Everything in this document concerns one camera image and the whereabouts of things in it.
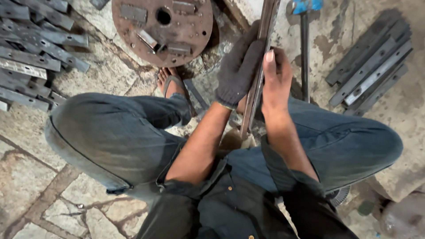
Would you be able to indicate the pile of drilled metal bars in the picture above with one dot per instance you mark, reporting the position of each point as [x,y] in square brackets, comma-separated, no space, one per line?
[30,56]

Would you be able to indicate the long rusty metal bar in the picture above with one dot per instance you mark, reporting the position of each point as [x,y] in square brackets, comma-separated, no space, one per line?
[265,23]

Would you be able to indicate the blue-headed hammer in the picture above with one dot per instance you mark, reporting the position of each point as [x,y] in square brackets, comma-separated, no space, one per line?
[304,49]

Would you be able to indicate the grinder flap disc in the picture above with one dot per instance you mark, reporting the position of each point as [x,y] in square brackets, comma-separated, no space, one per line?
[340,196]

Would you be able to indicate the flat dark metal strip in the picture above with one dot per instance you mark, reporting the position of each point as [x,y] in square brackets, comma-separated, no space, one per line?
[196,94]

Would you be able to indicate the grey sandal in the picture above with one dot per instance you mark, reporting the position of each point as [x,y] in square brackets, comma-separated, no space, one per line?
[179,84]

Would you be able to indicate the round rusty metal disc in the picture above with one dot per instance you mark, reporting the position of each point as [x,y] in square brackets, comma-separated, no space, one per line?
[172,31]

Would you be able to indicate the person's left hand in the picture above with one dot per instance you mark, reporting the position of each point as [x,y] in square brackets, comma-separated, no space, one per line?
[237,73]

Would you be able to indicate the small grey metal piece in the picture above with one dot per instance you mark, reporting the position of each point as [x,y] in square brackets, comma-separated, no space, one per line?
[98,3]

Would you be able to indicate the stack of grey metal strips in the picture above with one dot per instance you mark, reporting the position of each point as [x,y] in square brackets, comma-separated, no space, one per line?
[372,69]

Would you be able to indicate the person's right hand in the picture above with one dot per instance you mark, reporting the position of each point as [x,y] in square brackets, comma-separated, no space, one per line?
[277,89]

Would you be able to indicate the person's foot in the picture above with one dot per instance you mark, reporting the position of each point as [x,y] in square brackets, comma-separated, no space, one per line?
[167,74]

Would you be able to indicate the person's blue jeans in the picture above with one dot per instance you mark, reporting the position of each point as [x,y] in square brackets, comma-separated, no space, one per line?
[113,132]

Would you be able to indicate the person's left fingers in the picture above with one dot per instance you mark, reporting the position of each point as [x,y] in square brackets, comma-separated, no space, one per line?
[250,43]

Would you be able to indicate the person's dark shirt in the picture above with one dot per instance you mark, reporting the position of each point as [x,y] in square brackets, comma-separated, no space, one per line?
[232,205]

